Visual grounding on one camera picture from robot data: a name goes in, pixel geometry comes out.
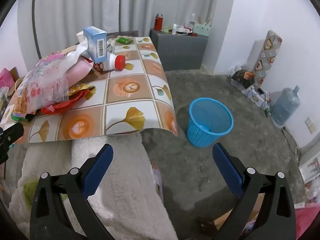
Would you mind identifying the clear floral plastic bag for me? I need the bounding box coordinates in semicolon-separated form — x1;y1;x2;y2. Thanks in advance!
12;51;81;118

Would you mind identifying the red snack wrapper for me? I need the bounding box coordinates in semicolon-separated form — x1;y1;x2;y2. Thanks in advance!
41;89;90;115

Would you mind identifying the pink bubble wrap bag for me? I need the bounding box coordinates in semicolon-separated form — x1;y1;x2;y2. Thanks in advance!
66;58;93;87

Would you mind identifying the blue white medicine box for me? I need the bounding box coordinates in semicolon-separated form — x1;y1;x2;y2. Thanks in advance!
83;26;107;63

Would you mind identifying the white bottle red cap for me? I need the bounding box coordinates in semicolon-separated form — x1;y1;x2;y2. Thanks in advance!
93;52;126;72

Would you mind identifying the green snack packet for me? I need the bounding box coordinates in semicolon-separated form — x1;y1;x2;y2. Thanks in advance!
116;37;133;45

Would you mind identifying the pink plastic bag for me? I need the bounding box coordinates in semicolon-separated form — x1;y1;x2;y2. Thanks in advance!
0;68;15;89

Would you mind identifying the large blue water jug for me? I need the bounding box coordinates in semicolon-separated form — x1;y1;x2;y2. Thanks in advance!
272;85;300;128

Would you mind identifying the blue plastic waste basket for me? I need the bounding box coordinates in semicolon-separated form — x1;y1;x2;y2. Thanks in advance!
187;98;234;148

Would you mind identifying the white paper cup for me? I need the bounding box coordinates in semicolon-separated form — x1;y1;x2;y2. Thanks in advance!
76;31;85;43

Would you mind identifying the grey curtain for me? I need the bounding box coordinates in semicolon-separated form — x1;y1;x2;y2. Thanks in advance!
17;0;216;70

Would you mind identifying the patterned tablecloth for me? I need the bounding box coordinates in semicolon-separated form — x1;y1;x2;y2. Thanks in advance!
0;36;179;145

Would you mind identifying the dark printed bag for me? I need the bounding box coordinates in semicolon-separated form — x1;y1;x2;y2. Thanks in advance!
232;69;255;89

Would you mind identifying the grey cabinet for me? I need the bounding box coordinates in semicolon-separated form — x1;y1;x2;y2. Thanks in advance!
150;29;208;71

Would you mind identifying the green basket on cabinet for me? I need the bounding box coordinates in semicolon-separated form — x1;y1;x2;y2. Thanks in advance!
193;23;210;37

